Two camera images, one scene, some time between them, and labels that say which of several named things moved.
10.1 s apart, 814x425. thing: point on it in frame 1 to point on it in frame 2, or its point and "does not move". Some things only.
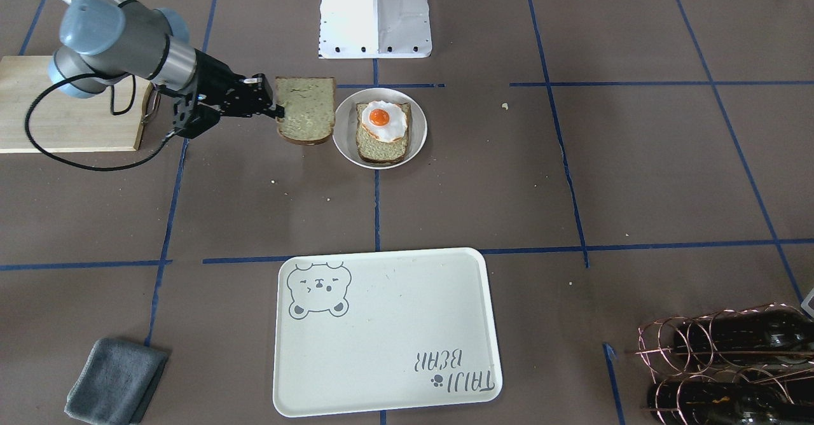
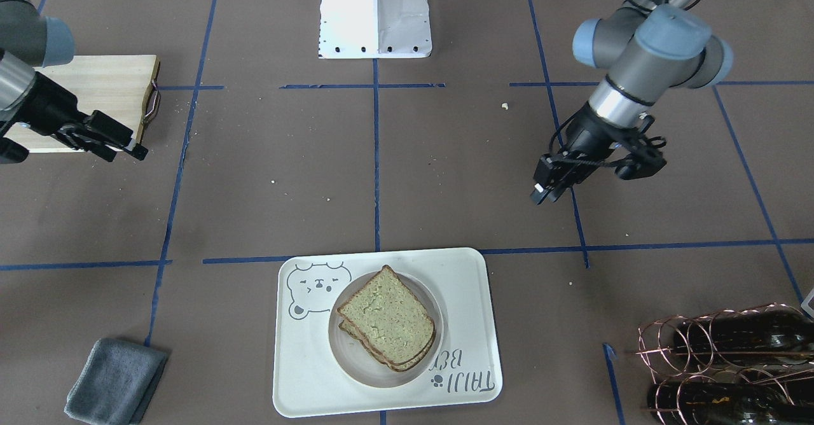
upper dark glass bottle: [767, 337] does not move
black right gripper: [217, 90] to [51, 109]
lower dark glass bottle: [690, 402] does not move
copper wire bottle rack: [748, 366] does not move
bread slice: [310, 109] to [385, 313]
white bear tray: [384, 330] does not move
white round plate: [344, 132] to [360, 363]
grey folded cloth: [117, 383] does not move
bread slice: [372, 149] to [400, 366]
